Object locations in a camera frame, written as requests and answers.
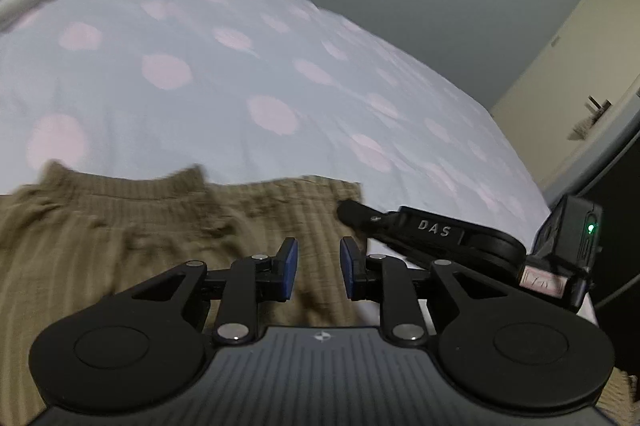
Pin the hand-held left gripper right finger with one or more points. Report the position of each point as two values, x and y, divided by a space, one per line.
347 271

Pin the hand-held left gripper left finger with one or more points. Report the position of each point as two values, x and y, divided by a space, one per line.
288 268

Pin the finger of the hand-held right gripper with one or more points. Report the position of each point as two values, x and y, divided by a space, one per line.
390 222

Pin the tan striped pants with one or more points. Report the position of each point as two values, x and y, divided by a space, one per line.
125 246

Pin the dark wardrobe panel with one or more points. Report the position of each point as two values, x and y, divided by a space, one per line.
622 216

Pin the cream door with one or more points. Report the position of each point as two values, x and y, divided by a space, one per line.
575 56

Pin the polka dot bed cover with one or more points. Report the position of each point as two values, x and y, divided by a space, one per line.
225 81

